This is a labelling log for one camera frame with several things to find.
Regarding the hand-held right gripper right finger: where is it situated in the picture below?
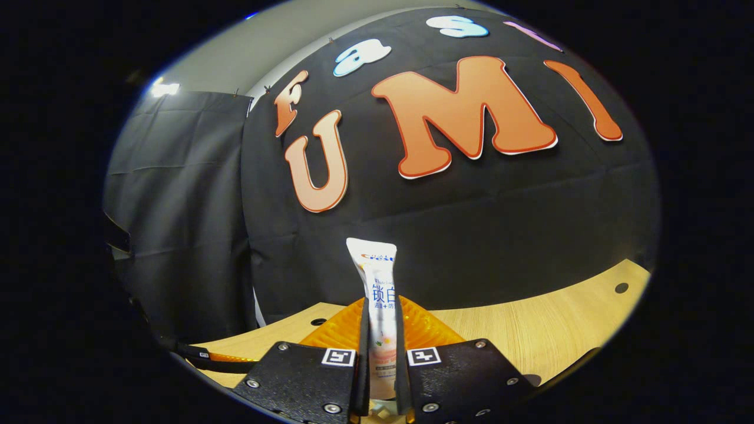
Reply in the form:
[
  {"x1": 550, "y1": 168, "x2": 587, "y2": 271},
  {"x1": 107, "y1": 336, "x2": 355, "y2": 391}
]
[{"x1": 393, "y1": 296, "x2": 538, "y2": 424}]

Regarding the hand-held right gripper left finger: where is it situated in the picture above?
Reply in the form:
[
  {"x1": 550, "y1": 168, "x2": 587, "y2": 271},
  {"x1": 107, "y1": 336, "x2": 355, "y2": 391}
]
[{"x1": 233, "y1": 297, "x2": 371, "y2": 424}]

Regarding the white toothpaste tube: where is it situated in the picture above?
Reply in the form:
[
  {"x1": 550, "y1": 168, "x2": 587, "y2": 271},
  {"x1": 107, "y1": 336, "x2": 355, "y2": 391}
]
[{"x1": 346, "y1": 237, "x2": 398, "y2": 401}]

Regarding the wooden desktop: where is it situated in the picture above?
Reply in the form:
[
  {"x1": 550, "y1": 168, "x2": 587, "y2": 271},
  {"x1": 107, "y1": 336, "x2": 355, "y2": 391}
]
[{"x1": 188, "y1": 259, "x2": 652, "y2": 424}]

